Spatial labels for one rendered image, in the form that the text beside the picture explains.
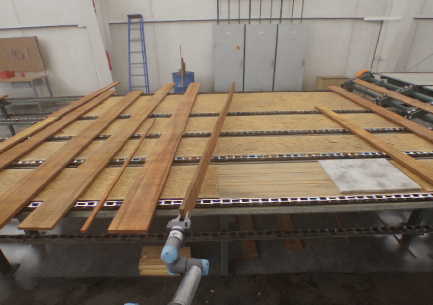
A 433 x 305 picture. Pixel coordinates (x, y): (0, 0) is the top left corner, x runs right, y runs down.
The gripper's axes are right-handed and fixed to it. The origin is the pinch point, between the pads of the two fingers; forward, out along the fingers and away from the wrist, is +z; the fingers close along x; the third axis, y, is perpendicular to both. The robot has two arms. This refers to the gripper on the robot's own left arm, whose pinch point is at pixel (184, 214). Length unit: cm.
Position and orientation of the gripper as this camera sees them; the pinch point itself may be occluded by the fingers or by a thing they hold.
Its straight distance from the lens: 148.7
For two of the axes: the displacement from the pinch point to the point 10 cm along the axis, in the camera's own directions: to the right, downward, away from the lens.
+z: 1.5, -4.5, 8.8
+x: -9.8, 0.2, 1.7
